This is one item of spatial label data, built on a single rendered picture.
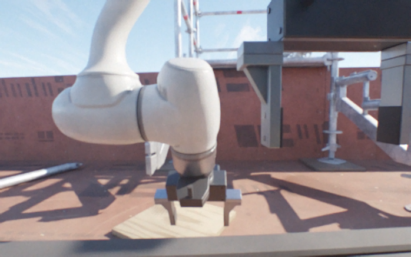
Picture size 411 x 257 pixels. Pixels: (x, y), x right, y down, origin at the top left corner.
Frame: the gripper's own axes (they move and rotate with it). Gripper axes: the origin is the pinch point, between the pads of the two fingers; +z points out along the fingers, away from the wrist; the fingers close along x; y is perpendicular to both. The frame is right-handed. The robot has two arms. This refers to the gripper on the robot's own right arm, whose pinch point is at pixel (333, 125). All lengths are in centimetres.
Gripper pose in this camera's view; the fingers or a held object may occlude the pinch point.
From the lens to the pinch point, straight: 25.4
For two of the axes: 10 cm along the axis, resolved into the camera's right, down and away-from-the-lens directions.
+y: 0.3, 0.9, -10.0
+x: 10.0, -0.2, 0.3
